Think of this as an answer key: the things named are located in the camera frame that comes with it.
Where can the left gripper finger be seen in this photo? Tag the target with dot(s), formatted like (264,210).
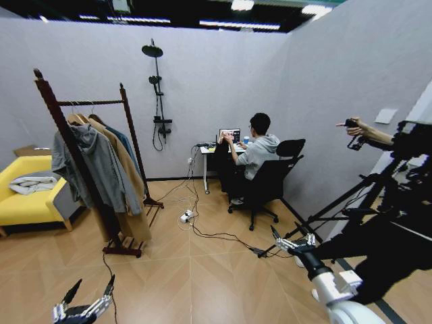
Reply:
(108,288)
(71,293)

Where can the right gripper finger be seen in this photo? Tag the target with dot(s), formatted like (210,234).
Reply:
(310,240)
(285,243)

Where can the black handheld controller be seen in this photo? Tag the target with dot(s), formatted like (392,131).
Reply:
(356,143)

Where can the standing person's forearm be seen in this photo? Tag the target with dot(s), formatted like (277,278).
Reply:
(376,135)

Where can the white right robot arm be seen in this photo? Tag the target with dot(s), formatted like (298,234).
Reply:
(337,297)

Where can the grey white folded garment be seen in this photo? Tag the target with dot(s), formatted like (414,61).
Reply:
(30,184)

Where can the teal blue garment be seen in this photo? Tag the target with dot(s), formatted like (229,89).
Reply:
(124,143)

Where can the wooden clothes hanger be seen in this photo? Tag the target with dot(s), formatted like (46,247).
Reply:
(95,117)
(77,119)

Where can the dark wooden clothes rack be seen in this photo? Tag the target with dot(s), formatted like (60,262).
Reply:
(121,252)

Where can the black tripod stand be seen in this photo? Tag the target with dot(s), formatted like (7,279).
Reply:
(337,202)

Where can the black office chair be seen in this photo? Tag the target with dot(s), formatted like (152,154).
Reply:
(266,182)

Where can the beige long coat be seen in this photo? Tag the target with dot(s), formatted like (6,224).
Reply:
(135,229)

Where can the seated person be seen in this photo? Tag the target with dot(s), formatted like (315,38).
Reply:
(260,152)

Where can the yellow sofa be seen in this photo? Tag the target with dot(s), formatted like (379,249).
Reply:
(27,202)

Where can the white power strip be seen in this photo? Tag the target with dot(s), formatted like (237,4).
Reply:
(185,216)

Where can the white desk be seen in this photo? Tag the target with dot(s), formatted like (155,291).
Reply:
(205,168)

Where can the open laptop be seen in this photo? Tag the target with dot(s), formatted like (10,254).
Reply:
(234,135)

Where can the grey hooded sweatshirt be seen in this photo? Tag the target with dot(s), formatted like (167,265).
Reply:
(101,168)

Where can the black desk device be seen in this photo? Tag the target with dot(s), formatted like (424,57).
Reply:
(206,144)

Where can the brown cardboard box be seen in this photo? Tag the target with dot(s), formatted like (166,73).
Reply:
(30,150)

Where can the black shower set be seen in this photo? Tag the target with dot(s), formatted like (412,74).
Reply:
(152,50)

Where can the white wall panel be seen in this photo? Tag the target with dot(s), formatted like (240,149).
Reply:
(385,115)

